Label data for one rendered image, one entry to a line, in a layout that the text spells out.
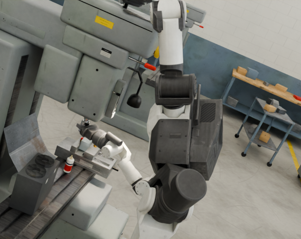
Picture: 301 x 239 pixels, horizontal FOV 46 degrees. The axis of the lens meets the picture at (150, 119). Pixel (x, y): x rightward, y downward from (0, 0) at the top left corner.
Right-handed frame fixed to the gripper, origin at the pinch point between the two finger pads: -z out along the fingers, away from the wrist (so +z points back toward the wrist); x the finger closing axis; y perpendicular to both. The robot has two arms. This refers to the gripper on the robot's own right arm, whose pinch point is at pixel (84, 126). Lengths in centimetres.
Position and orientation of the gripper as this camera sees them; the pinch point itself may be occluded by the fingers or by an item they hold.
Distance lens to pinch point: 198.1
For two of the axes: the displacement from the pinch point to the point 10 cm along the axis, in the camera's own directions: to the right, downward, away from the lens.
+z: 7.5, 4.9, -4.4
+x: -5.5, 1.2, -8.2
